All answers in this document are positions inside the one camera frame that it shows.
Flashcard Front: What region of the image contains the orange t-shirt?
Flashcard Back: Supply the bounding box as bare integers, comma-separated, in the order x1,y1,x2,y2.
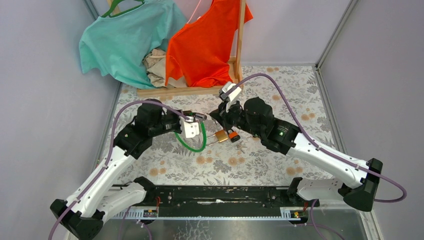
165,0,241,88

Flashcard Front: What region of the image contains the silver keys bunch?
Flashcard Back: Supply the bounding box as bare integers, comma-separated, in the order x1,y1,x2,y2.
236,141,247,154

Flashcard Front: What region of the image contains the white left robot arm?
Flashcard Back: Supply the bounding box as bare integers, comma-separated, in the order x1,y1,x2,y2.
48,99,205,240

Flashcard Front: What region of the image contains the green clothes hanger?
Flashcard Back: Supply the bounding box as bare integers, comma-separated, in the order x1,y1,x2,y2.
100,0,145,18

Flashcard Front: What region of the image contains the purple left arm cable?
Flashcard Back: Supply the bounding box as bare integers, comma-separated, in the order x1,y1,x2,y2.
47,99,196,240

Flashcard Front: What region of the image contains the teal t-shirt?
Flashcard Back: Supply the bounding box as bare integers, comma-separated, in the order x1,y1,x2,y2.
79,0,188,89

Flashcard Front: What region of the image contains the pink clothes hanger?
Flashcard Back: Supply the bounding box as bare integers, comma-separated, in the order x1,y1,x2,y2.
186,0,202,24

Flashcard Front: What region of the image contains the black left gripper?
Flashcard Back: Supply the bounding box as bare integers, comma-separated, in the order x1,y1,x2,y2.
149,109,193,138

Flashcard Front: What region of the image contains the orange black padlock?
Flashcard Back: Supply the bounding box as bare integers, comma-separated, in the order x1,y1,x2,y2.
228,131,241,143

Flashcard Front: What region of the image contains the wooden clothes rack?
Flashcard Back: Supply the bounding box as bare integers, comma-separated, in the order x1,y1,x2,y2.
106,0,248,98

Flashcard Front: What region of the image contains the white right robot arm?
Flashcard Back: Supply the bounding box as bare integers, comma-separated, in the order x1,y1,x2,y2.
209,97,383,212

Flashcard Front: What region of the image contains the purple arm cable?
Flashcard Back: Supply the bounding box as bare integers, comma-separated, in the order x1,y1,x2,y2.
47,99,196,240
228,73,408,240

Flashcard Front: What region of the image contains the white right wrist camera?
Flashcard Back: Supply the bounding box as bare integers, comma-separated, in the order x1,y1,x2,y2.
219,81,242,112

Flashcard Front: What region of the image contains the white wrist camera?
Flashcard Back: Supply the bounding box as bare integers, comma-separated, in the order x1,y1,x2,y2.
180,118,201,139
219,81,242,112

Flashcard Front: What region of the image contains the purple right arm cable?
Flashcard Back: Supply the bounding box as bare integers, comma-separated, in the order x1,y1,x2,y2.
228,73,408,240

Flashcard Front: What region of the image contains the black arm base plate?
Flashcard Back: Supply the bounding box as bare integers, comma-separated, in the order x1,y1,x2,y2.
136,185,320,213

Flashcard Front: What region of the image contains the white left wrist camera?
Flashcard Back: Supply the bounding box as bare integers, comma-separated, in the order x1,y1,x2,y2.
180,118,201,139

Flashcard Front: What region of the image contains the green cable lock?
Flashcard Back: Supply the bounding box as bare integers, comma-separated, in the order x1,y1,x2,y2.
174,111,207,153

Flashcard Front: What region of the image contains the slotted metal cable rail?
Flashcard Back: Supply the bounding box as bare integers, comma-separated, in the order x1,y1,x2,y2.
112,205,303,222

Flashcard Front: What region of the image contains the brass padlock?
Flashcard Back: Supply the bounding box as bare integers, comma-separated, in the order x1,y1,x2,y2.
206,130,229,147

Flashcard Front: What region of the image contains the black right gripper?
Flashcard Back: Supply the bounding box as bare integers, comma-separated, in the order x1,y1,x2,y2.
210,96,263,139

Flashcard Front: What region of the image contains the beige crumpled cloth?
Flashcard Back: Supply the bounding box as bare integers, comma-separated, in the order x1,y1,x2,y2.
142,48,188,89

